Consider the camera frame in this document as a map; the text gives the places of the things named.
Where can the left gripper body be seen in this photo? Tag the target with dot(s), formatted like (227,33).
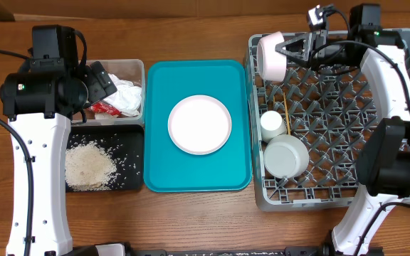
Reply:
(99,85)

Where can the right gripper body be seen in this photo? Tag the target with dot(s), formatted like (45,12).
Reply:
(324,50)

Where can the red snack wrapper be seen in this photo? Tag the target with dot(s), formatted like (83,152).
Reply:
(103,108)

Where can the white napkin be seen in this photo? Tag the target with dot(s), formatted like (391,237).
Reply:
(128,97)

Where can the small pink plate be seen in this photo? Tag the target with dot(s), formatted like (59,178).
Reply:
(272,65)

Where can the white rice pile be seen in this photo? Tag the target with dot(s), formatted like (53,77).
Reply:
(90,166)

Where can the white cup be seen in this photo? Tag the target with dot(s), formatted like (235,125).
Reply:
(272,125)

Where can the large pink plate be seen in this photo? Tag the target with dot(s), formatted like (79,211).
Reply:
(199,124)

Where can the grey bowl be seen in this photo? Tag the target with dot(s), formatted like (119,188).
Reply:
(286,156)

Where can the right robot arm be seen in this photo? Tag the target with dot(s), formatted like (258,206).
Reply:
(383,165)

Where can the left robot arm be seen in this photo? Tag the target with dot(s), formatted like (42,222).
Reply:
(39,105)

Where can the clear plastic waste bin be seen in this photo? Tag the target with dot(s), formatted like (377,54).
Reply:
(125,69)

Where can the grey dishwasher rack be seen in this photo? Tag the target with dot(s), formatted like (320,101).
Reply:
(333,116)

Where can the black rectangular tray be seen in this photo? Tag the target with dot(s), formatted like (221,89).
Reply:
(130,137)

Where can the teal serving tray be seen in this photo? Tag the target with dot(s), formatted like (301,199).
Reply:
(167,168)

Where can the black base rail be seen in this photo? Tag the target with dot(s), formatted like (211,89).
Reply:
(124,248)

